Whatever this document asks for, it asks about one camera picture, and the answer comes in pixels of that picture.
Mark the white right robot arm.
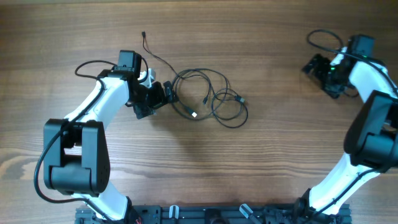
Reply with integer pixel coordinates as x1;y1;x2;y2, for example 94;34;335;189
295;34;397;220

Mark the black micro USB cable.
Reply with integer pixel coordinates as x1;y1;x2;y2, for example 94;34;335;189
141;30;187;80

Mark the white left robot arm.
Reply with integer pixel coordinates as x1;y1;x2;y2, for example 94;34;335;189
34;50;178;223

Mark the thin black USB cable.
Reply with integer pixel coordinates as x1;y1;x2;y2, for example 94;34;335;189
202;88;249;129

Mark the black right camera cable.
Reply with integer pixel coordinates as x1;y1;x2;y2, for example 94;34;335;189
306;29;398;223

